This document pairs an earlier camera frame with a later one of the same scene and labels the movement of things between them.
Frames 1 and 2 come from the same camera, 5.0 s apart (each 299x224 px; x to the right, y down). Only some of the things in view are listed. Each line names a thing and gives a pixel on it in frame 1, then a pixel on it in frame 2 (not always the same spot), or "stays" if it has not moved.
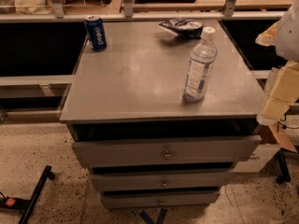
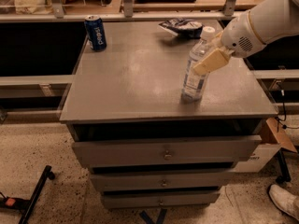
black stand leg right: [285, 174] stays
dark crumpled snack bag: [185, 27] stays
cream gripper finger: [268, 37] → [217, 42]
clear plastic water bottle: [204, 56] stays
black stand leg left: [27, 206] stays
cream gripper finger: [282, 91] → [214, 61]
